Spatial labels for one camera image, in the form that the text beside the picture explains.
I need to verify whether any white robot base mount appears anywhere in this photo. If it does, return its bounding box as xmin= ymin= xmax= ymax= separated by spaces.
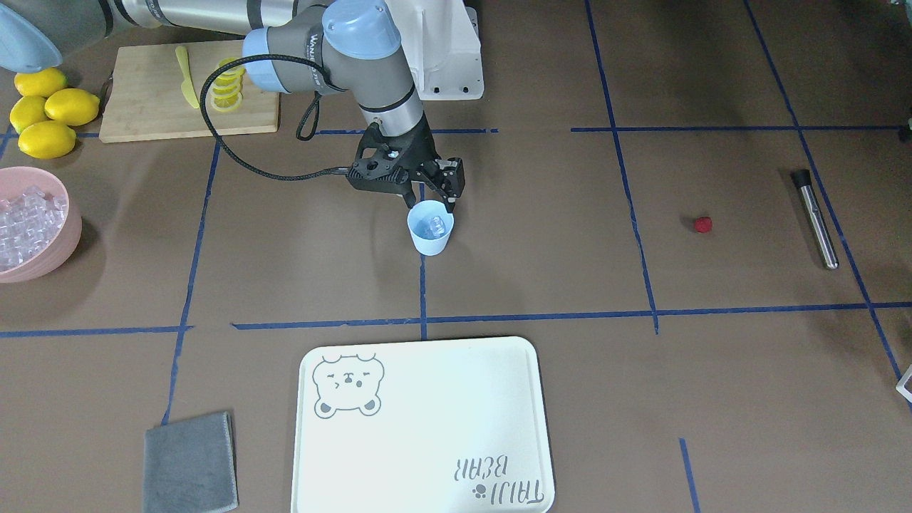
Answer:
xmin=387 ymin=1 xmax=485 ymax=101

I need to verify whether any whole yellow lemon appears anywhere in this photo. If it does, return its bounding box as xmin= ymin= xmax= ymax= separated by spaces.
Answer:
xmin=19 ymin=120 xmax=77 ymax=160
xmin=9 ymin=96 xmax=50 ymax=134
xmin=14 ymin=67 xmax=68 ymax=98
xmin=43 ymin=88 xmax=100 ymax=126

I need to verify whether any lemon slice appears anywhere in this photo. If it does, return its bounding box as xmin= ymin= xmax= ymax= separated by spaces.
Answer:
xmin=209 ymin=74 xmax=242 ymax=90
xmin=207 ymin=92 xmax=244 ymax=113
xmin=209 ymin=83 xmax=242 ymax=98
xmin=216 ymin=56 xmax=247 ymax=79

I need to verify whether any wooden cutting board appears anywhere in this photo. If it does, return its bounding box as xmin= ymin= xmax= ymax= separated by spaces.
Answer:
xmin=100 ymin=43 xmax=279 ymax=143

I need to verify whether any yellow plastic knife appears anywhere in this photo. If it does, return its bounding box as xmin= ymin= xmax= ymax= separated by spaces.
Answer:
xmin=174 ymin=45 xmax=200 ymax=110

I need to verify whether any white bear serving tray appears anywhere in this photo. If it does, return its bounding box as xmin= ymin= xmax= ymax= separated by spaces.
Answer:
xmin=290 ymin=336 xmax=556 ymax=512

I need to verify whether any pile of ice cubes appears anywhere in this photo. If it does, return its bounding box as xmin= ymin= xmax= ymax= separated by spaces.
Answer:
xmin=1 ymin=185 xmax=68 ymax=271

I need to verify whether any pink bowl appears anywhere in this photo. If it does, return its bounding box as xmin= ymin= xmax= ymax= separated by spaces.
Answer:
xmin=1 ymin=166 xmax=82 ymax=284

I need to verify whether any clear ice cube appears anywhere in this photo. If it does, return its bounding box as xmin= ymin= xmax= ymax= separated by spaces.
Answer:
xmin=423 ymin=217 xmax=449 ymax=240

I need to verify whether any red strawberry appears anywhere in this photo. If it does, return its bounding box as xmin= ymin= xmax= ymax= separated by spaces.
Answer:
xmin=693 ymin=217 xmax=714 ymax=234

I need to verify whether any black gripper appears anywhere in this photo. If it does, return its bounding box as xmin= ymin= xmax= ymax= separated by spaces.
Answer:
xmin=346 ymin=117 xmax=465 ymax=214

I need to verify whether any grey folded cloth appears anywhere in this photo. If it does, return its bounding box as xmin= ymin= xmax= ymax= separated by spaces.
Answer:
xmin=141 ymin=411 xmax=240 ymax=512

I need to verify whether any light blue cup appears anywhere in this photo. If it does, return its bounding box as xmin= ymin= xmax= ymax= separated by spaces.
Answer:
xmin=407 ymin=200 xmax=454 ymax=256

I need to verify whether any white wire cup rack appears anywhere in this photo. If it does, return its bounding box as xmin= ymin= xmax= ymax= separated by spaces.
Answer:
xmin=895 ymin=365 xmax=912 ymax=405

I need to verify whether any steel muddler with black tip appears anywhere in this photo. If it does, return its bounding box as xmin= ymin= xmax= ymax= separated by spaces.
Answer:
xmin=789 ymin=169 xmax=839 ymax=270

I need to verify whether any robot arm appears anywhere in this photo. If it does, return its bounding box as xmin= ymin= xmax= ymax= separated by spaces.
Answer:
xmin=2 ymin=1 xmax=465 ymax=213

